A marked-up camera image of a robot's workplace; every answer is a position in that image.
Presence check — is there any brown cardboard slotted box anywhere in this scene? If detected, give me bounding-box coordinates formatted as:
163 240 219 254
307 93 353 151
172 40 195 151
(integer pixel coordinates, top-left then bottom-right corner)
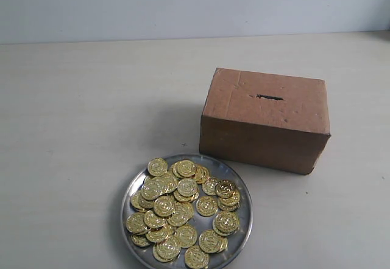
199 68 331 175

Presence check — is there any gold coin upper centre stack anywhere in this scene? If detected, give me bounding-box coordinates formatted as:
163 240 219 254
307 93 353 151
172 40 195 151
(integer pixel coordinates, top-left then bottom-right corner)
173 159 196 178

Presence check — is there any gold coin stack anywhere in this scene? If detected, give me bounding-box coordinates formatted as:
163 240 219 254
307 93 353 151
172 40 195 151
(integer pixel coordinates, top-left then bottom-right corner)
173 159 196 178
215 180 236 198
141 179 165 201

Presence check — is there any gold coin at plate top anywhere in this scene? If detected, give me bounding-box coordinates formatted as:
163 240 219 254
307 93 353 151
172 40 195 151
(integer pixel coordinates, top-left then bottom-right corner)
147 158 168 176

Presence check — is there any gold coin centre pile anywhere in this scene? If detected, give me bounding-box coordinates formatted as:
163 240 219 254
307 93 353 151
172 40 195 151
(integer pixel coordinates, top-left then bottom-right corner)
177 178 198 197

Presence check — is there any gold coin right of centre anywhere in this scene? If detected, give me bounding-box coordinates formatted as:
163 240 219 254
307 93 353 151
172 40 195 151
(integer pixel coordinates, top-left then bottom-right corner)
202 177 219 196

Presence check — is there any gold coin right stack top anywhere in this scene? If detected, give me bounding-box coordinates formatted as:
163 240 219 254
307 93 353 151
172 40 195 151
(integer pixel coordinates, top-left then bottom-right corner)
215 180 236 198

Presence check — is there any gold coin left upper stack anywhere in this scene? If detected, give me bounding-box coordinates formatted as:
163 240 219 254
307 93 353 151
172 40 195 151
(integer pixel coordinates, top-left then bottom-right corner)
141 179 165 201

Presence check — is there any gold coin middle right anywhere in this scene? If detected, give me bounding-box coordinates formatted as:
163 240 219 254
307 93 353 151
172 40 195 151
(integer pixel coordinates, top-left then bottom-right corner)
196 196 218 217

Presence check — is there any round steel plate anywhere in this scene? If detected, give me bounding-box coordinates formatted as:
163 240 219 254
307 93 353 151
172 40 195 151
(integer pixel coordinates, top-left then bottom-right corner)
116 153 253 268

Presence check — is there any gold coin middle of plate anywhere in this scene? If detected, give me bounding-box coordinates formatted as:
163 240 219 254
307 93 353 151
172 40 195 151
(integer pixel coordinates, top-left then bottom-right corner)
153 195 176 217

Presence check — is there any gold coin bottom centre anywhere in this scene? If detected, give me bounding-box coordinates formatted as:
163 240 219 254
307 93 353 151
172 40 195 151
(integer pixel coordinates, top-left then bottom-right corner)
174 225 197 248

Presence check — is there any gold coin far left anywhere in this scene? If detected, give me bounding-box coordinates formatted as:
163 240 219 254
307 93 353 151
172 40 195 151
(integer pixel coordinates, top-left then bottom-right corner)
125 212 148 234

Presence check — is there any gold coin lower right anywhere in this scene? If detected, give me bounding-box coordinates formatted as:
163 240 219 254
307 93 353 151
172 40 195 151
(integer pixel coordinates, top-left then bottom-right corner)
198 229 222 254

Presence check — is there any gold coin lower left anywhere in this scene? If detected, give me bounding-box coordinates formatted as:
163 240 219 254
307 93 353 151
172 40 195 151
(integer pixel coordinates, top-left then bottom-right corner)
154 236 181 260

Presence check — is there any gold coin bottom edge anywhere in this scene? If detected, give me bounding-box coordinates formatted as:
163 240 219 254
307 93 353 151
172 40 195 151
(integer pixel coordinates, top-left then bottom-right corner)
184 245 210 269

